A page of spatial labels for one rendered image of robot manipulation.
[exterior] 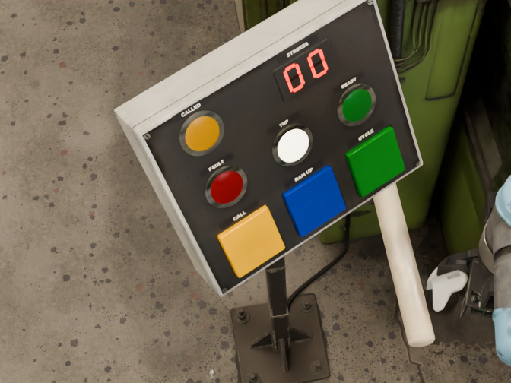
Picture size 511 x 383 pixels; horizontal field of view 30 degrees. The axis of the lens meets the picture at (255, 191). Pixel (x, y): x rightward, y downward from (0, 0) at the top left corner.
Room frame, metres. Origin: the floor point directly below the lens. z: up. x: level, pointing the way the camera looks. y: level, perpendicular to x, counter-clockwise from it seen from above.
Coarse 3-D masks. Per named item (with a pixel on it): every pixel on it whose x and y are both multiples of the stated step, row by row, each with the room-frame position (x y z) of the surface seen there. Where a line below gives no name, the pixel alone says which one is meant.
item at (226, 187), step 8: (224, 176) 0.53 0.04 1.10; (232, 176) 0.53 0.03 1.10; (240, 176) 0.53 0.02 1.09; (216, 184) 0.52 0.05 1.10; (224, 184) 0.52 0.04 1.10; (232, 184) 0.52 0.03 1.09; (240, 184) 0.53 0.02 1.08; (216, 192) 0.51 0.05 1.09; (224, 192) 0.52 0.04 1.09; (232, 192) 0.52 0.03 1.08; (216, 200) 0.51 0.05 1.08; (224, 200) 0.51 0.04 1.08; (232, 200) 0.51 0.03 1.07
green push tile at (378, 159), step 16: (384, 128) 0.61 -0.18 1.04; (368, 144) 0.58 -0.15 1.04; (384, 144) 0.59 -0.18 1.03; (352, 160) 0.57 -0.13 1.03; (368, 160) 0.57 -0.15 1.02; (384, 160) 0.57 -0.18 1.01; (400, 160) 0.58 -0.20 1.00; (352, 176) 0.56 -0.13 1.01; (368, 176) 0.56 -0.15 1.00; (384, 176) 0.56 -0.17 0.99; (368, 192) 0.54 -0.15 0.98
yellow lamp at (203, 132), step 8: (200, 120) 0.57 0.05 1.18; (208, 120) 0.57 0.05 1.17; (192, 128) 0.56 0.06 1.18; (200, 128) 0.56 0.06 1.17; (208, 128) 0.56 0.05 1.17; (216, 128) 0.57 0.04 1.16; (192, 136) 0.55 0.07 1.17; (200, 136) 0.56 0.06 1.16; (208, 136) 0.56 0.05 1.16; (216, 136) 0.56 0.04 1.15; (192, 144) 0.55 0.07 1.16; (200, 144) 0.55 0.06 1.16; (208, 144) 0.55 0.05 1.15
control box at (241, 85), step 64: (320, 0) 0.72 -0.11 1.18; (192, 64) 0.66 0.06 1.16; (256, 64) 0.62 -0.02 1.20; (320, 64) 0.64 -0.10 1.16; (384, 64) 0.66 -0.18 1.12; (128, 128) 0.57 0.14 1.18; (256, 128) 0.58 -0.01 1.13; (320, 128) 0.59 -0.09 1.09; (192, 192) 0.51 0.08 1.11; (256, 192) 0.52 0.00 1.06; (192, 256) 0.48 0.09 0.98
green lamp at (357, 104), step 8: (352, 96) 0.62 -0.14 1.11; (360, 96) 0.62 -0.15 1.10; (368, 96) 0.63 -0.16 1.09; (344, 104) 0.61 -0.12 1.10; (352, 104) 0.62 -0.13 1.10; (360, 104) 0.62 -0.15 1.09; (368, 104) 0.62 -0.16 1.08; (344, 112) 0.61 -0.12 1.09; (352, 112) 0.61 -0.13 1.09; (360, 112) 0.61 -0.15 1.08; (352, 120) 0.60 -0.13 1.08
